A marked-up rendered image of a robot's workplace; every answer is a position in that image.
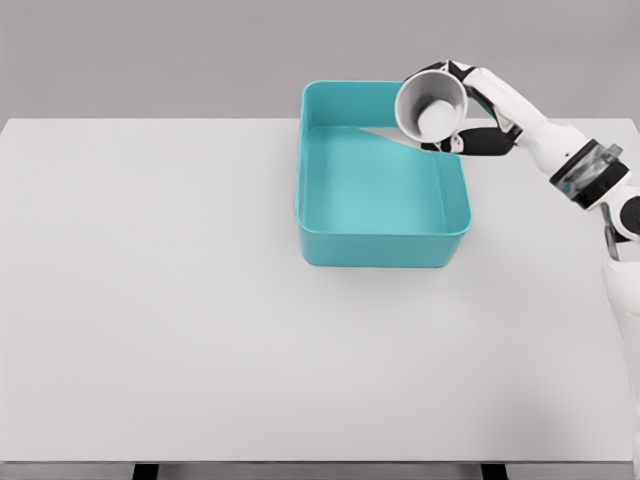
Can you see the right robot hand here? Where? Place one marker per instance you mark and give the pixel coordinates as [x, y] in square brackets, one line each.
[492, 92]

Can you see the white paper cup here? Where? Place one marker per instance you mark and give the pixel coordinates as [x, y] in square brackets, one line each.
[432, 107]

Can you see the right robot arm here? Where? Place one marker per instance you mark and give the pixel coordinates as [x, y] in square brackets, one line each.
[590, 170]

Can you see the teal plastic basket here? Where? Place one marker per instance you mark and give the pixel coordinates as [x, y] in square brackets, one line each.
[375, 190]

